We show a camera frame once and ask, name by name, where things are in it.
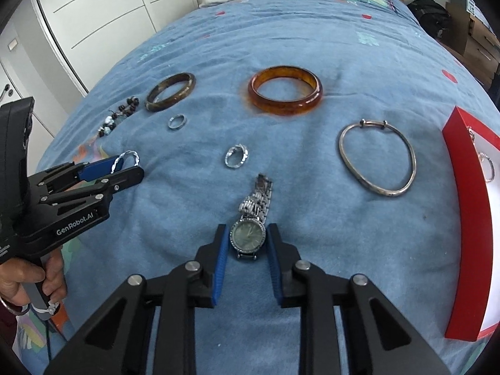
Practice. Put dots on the black bag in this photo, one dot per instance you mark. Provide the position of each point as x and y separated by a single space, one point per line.
427 13

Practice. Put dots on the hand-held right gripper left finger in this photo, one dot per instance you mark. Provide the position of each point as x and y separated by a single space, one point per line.
219 265

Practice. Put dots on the amber bangle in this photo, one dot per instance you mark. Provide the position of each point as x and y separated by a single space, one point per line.
273 106

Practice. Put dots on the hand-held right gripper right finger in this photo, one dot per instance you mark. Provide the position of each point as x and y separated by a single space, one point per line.
273 265

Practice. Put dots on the silver wrist watch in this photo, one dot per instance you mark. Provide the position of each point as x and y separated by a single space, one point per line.
247 236

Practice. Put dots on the person's left hand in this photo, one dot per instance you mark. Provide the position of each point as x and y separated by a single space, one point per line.
17 279

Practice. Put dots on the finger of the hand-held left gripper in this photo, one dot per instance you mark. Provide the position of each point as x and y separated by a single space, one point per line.
125 177
97 170

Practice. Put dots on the white wall switch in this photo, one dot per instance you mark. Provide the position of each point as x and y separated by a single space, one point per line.
13 43

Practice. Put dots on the wooden drawer cabinet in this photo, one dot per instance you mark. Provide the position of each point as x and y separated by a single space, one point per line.
480 47

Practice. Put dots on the white wardrobe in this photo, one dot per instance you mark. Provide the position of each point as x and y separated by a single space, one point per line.
97 7

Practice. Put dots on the thin silver wrist bangle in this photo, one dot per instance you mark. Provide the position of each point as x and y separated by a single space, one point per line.
17 312

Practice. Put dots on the red jewelry box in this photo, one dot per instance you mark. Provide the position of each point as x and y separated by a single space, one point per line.
465 203

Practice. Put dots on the brown stone bangle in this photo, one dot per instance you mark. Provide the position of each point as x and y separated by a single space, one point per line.
154 104

